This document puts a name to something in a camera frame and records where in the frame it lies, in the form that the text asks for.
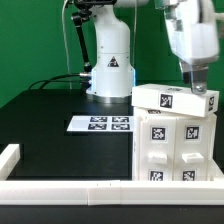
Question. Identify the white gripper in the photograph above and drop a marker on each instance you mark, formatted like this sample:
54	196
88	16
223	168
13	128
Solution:
193	38

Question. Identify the white block with tags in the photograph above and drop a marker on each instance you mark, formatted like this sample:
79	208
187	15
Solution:
175	99

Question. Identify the white cabinet door with knob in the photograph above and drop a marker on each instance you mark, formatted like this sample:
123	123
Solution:
156	148

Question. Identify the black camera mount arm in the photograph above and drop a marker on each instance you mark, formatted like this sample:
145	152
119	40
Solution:
81	16

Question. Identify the white U-shaped fence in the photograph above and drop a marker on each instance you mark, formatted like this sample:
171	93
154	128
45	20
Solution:
117	192

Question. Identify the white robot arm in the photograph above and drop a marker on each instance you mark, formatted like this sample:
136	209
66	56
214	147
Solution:
113	77

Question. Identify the white cabinet body box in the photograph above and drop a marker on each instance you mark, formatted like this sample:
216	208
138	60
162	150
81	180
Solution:
140	113

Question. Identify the flat white panel with tags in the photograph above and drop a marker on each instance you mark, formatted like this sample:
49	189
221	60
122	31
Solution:
101	124

